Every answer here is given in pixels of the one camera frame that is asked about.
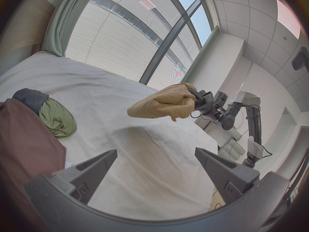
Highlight square ceiling light panel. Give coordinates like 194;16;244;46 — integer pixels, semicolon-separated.
276;0;301;39

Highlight black cable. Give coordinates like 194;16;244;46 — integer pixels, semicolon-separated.
212;188;226;209

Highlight grey-green curtain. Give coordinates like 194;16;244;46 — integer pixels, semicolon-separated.
43;0;102;57

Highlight brown shorts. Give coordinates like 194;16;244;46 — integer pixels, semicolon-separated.
0;98;67;227

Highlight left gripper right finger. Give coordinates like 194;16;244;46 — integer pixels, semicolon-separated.
195;148;261;205

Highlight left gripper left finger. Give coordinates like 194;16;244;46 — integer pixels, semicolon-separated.
51;150;118;205

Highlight green garment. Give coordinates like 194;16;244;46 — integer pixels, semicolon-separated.
39;98;78;139

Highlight window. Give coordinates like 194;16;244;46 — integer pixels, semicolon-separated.
64;0;219;91

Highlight tan shorts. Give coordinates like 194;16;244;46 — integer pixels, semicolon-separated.
127;83;196;122

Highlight bed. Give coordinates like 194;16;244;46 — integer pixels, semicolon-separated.
0;0;226;220

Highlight black garment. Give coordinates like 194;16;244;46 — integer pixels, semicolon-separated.
12;88;49;116

